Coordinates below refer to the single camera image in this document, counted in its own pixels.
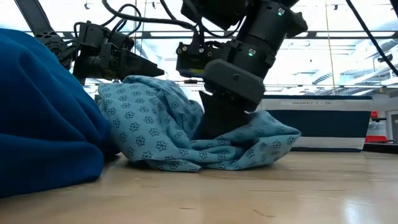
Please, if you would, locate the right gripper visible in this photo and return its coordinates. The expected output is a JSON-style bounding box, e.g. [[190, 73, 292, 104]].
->
[[194, 29, 277, 141]]

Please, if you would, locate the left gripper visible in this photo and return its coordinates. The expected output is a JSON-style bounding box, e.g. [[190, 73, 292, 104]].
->
[[73, 43, 165, 85]]

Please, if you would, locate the light blue patterned hospital gown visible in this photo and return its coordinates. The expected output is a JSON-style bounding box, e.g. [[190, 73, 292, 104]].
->
[[97, 75, 302, 173]]

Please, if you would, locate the dark blue scrub garment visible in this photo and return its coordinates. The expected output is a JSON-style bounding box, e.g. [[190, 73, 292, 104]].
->
[[0, 27, 121, 197]]

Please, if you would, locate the navy white striped fabric basket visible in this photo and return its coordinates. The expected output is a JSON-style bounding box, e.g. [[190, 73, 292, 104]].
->
[[256, 95, 373, 153]]

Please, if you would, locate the red plastic bin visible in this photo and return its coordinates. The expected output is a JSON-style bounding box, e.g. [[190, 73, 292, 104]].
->
[[364, 134, 389, 144]]

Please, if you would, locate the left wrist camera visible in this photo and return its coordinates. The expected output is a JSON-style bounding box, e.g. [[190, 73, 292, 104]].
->
[[108, 30, 135, 51]]

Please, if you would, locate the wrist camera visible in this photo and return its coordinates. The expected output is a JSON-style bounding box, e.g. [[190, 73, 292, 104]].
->
[[108, 30, 135, 51], [175, 42, 233, 78]]

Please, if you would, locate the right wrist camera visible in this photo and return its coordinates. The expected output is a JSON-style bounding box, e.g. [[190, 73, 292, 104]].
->
[[175, 42, 233, 78]]

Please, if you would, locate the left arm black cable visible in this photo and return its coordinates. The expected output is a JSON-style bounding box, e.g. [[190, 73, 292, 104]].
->
[[72, 2, 143, 39]]

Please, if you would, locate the thin horizontal rail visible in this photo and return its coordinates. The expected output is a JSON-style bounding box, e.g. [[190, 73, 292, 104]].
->
[[80, 82, 398, 88]]

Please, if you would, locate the black overhead frame bar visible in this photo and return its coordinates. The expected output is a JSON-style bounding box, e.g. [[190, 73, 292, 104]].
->
[[24, 30, 398, 40]]

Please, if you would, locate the black hanging cable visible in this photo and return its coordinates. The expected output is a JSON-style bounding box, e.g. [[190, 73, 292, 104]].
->
[[345, 0, 398, 77]]

